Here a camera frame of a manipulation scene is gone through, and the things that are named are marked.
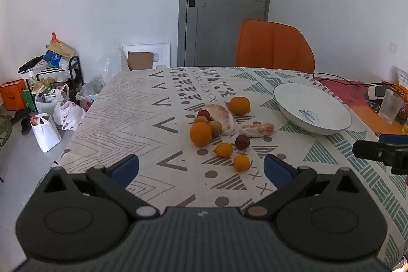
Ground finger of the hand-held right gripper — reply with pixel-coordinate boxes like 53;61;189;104
352;140;393;165
379;134;408;146

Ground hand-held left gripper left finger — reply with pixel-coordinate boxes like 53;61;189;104
37;154;160;222

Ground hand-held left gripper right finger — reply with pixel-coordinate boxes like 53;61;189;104
244;154;372;222

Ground small orange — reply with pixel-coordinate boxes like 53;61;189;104
214;143;234;158
233;154;251;172

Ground dark red plum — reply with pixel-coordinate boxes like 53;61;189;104
235;134;250;150

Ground small peeled pomelo segment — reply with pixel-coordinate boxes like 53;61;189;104
240;123;275;138

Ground large peeled pomelo piece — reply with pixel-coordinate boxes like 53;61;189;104
206;104;236;136

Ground large orange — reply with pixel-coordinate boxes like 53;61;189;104
190;122;213;147
229;96;251;116

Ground white plate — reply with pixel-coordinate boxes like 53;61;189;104
273;83;353;135

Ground translucent plastic cup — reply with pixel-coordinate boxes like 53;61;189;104
379;89;405;124

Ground red orange printed mat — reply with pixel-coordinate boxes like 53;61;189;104
315;77;408;136

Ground white plastic bag red print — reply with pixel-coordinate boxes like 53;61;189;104
54;101;86;131

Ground crumpled white plastic bag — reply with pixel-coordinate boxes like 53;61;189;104
76;80;106;110

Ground plain white plastic bag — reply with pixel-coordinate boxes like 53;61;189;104
31;113;62;153

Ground clear plastic bag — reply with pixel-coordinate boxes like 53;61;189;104
97;49;128;83

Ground cardboard box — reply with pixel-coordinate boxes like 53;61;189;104
127;51;154;71

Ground black slippers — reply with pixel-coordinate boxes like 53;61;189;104
11;108;32;135

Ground green box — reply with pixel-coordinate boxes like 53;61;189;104
22;89;37;111

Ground orange chair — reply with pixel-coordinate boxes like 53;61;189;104
235;19;316;74

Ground camouflage cloth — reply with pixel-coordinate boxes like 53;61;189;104
0;115;13;151

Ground blue white bag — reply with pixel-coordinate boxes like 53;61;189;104
44;50;69;69

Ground orange box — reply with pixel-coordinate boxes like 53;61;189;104
0;80;27;111

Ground yellow paper bag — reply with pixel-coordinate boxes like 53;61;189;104
45;32;74;57

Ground grey door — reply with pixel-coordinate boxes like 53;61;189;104
177;0;275;68

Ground black cable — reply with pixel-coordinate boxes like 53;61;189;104
313;72;408;95

